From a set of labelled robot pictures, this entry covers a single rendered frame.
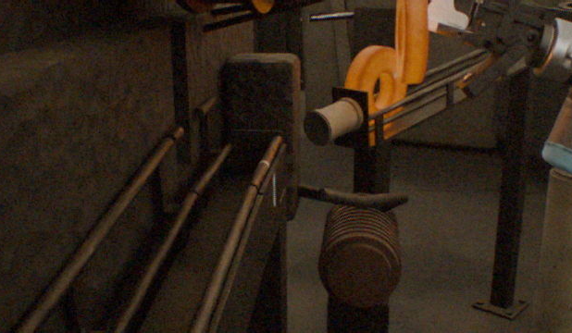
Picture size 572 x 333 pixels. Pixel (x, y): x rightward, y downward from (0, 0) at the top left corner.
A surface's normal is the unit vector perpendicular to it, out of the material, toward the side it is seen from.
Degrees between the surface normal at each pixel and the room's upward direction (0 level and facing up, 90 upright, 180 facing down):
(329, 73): 90
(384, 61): 90
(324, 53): 90
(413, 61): 116
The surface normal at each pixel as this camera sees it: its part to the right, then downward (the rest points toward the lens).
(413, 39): -0.06, 0.31
